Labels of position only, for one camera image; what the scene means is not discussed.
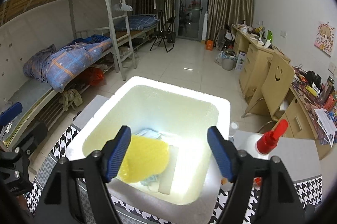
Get white foam tube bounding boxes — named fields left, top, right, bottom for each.
left=158, top=152, right=177, bottom=195

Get yellow foam fruit net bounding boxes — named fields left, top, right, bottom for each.
left=117, top=135, right=170, bottom=184

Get blue surgical mask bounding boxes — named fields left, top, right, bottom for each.
left=135, top=129, right=165, bottom=192

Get red snack packet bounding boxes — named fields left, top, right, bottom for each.
left=221, top=177, right=262, bottom=188

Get houndstooth table cloth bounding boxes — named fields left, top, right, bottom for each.
left=23, top=123, right=323, bottom=224

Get white lotion pump bottle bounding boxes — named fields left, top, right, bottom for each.
left=231, top=118, right=289, bottom=188

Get blue plaid quilt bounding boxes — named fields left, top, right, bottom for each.
left=23, top=35, right=112, bottom=92

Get small clear spray bottle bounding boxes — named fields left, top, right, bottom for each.
left=229, top=122, right=239, bottom=143

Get white styrofoam box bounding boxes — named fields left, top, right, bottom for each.
left=66, top=77, right=231, bottom=223

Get white papers on desk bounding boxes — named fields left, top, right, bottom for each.
left=314, top=109, right=336, bottom=146

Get wooden desk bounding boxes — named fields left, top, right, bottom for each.
left=232, top=25, right=336, bottom=160

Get metal bunk bed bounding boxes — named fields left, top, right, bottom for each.
left=0, top=0, right=161, bottom=153

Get orange bag on floor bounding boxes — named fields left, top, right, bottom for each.
left=205, top=40, right=214, bottom=51

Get black folding chair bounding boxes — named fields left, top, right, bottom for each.
left=150, top=16, right=177, bottom=53

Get cartoon girl poster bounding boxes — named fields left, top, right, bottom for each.
left=314, top=21, right=336, bottom=57

